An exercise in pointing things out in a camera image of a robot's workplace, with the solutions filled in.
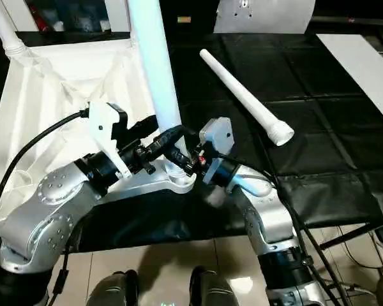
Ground white plastic table leg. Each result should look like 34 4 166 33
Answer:
199 49 296 147
0 0 30 57
126 0 193 179

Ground white plastic table top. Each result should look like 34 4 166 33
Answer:
0 38 197 214

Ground black box with yellow label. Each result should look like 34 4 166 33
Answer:
161 0 219 36

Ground black right robot foot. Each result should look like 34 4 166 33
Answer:
190 268 238 306

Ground black robot foot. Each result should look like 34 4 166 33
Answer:
190 268 238 306
88 270 141 306

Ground black left robot foot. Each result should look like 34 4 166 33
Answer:
88 270 141 306

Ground black metal table leg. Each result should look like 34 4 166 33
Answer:
319 220 383 251

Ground white cabinet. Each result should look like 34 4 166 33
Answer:
0 0 132 34

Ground white flat board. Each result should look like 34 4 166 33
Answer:
316 33 383 119

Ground loose grey floor cables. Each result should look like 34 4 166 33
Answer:
342 223 383 300

